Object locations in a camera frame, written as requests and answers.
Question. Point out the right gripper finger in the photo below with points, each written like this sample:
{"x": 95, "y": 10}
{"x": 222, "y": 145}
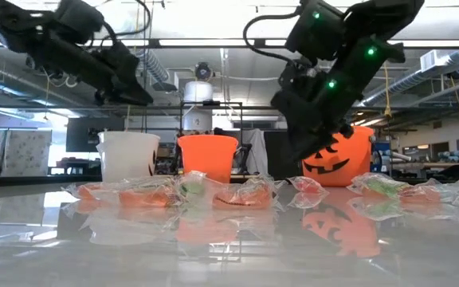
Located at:
{"x": 307, "y": 143}
{"x": 343, "y": 132}

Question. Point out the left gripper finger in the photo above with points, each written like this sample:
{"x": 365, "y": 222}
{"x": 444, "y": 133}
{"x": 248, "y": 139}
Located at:
{"x": 128, "y": 95}

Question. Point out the orange candy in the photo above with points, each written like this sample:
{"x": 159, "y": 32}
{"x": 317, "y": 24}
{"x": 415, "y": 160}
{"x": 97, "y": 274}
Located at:
{"x": 422, "y": 194}
{"x": 249, "y": 198}
{"x": 146, "y": 198}
{"x": 84, "y": 192}

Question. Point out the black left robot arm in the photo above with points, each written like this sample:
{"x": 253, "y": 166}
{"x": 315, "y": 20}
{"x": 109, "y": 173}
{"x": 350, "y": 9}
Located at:
{"x": 14, "y": 24}

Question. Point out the background black robot arm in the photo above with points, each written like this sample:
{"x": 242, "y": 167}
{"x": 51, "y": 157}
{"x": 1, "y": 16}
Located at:
{"x": 244, "y": 157}

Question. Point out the red wrapped candy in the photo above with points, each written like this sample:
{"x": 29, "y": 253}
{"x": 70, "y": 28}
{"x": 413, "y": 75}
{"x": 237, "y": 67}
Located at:
{"x": 307, "y": 185}

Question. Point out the black panel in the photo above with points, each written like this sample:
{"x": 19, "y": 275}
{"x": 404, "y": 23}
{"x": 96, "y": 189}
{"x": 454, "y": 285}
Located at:
{"x": 275, "y": 159}

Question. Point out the orange bucket smiling pumpkin face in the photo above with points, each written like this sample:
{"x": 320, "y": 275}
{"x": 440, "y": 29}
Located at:
{"x": 353, "y": 167}

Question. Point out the white cloth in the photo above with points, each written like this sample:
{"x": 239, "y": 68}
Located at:
{"x": 255, "y": 151}

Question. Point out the white bucket black pumpkin face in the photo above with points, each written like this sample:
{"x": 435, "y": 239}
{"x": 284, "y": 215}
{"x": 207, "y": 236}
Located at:
{"x": 126, "y": 157}

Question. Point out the orange bucket jagged-mouth face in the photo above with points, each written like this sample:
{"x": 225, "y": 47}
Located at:
{"x": 207, "y": 153}

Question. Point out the floral fabric panel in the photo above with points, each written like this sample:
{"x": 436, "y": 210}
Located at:
{"x": 28, "y": 151}

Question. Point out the silver ventilation duct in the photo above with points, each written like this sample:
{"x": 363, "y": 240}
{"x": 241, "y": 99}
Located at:
{"x": 155, "y": 69}
{"x": 413, "y": 75}

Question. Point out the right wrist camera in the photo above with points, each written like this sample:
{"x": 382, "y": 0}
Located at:
{"x": 317, "y": 32}

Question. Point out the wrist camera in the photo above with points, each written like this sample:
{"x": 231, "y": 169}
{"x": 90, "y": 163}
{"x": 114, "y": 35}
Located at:
{"x": 79, "y": 20}
{"x": 317, "y": 32}

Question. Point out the black wall monitor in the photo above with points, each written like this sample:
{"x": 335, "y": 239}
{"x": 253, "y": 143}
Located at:
{"x": 80, "y": 135}

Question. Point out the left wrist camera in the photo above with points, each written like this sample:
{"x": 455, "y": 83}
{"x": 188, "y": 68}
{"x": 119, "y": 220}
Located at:
{"x": 79, "y": 20}

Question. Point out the round black ceiling camera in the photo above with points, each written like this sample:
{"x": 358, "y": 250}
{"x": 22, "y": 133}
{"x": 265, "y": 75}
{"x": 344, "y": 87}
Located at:
{"x": 203, "y": 71}

